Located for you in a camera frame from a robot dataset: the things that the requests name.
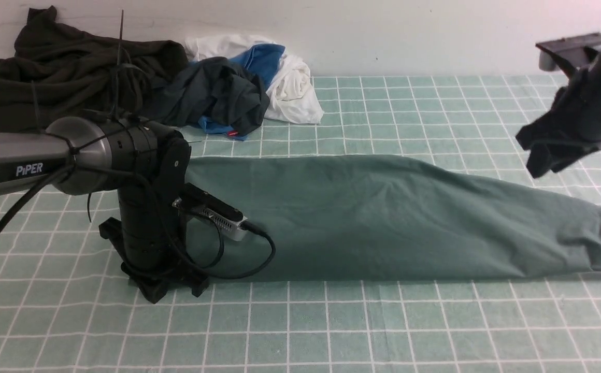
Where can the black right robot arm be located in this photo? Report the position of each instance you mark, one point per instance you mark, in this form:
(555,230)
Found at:
(571,128)

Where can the dark teal crumpled garment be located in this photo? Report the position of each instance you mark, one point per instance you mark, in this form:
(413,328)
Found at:
(216,95)

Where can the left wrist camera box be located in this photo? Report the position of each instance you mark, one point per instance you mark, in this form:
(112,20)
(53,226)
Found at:
(193,200)

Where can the white crumpled garment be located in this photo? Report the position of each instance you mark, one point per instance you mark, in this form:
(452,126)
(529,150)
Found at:
(292,96)

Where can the blue crumpled garment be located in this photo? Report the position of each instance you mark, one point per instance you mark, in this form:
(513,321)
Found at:
(262,59)

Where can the dark olive crumpled garment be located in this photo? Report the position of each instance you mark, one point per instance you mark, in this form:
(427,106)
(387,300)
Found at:
(59,70)

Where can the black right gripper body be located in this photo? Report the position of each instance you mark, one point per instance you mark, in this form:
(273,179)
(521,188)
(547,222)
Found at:
(574,118)

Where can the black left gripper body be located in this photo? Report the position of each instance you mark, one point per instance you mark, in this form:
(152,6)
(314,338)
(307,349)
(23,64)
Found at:
(149,236)

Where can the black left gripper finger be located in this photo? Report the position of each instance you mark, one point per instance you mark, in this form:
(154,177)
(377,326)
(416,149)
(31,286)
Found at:
(155,290)
(198,286)

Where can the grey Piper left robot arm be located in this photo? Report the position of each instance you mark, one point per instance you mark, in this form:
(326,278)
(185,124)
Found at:
(82,157)

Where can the green checkered tablecloth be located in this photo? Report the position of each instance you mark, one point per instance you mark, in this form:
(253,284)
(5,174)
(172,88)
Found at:
(65,305)

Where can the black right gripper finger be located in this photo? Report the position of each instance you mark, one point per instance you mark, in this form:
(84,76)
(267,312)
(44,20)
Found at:
(540,161)
(564,157)

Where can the green long-sleeve top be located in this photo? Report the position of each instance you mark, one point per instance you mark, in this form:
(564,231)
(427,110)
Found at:
(394,218)

